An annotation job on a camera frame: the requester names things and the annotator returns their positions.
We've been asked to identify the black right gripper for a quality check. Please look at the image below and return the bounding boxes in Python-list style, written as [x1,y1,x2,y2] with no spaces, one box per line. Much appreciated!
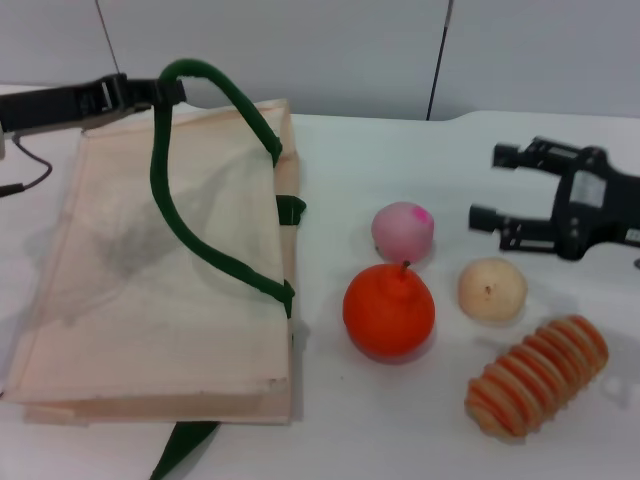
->
[468,134,640,262]

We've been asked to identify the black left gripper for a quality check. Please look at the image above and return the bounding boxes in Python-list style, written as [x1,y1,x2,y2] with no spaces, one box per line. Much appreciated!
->
[0,73,187,134]

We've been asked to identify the pink toy peach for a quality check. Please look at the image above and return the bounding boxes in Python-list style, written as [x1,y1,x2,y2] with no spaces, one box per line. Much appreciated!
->
[370,200,435,264]

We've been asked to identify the orange toy fruit with stem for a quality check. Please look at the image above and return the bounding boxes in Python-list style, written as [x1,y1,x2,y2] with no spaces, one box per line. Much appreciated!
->
[342,260,437,361]

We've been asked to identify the white handbag with green handles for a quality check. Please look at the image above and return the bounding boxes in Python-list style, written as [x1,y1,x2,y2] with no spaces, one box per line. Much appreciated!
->
[0,58,307,480]

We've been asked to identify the beige round toy fruit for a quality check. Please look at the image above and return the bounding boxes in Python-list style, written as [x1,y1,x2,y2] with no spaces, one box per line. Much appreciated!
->
[458,256,529,322]

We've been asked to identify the orange striped toy bread roll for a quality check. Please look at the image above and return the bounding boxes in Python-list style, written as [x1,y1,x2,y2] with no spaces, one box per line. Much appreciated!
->
[464,313,611,441]

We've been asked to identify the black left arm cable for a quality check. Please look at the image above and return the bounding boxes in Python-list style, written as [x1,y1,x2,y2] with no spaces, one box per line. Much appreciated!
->
[0,131,54,199]

